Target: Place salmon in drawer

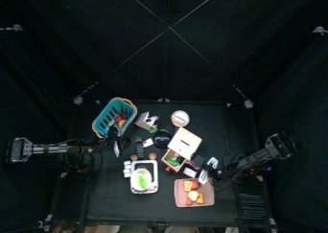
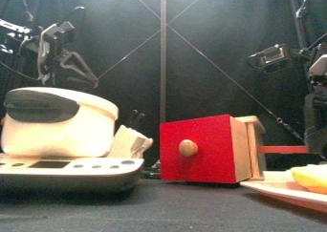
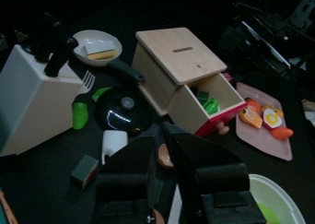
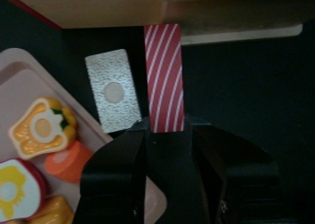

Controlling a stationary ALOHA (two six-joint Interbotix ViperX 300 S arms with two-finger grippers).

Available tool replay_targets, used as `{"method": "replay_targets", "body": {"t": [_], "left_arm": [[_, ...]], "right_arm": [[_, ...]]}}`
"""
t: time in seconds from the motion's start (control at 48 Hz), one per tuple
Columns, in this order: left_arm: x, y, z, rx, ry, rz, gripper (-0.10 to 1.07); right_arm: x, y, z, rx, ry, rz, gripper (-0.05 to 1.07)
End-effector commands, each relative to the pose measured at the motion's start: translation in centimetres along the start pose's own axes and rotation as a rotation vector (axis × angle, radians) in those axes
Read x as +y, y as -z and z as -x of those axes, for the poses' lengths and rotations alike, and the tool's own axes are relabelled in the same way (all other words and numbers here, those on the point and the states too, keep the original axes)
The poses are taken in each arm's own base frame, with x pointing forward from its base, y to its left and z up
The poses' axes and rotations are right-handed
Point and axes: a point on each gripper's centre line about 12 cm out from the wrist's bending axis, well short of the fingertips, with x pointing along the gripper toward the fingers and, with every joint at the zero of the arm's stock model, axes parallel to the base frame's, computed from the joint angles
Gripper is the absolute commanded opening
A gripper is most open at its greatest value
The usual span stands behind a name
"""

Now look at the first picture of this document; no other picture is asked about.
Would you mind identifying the red wooden drawer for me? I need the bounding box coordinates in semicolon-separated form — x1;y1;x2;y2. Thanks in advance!
160;149;189;174

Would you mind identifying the white card with pink edge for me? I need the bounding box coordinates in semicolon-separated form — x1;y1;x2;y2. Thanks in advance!
182;167;198;179

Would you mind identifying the pink plastic tray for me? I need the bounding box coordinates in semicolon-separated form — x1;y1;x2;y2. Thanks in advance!
173;177;217;208

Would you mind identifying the small white card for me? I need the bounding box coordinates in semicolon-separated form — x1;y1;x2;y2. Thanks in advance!
140;138;155;149

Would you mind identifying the cream toy food piece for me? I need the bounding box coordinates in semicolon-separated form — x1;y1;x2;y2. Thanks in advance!
187;190;201;202

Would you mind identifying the small white blocks stack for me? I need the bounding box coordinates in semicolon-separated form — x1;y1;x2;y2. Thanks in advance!
122;160;134;178

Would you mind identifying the green toy vegetable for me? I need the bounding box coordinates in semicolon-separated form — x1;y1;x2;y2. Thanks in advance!
166;156;183;168

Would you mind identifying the black round pan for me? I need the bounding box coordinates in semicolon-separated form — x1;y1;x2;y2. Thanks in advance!
152;130;173;150

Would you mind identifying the teal basket with orange rim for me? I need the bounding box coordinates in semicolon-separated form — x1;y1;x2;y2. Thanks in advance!
91;97;139;140

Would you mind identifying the white square tray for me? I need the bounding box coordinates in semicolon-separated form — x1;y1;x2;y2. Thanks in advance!
130;159;160;196

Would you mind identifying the light green toy lettuce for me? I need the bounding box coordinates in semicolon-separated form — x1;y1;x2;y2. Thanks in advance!
135;174;150;190

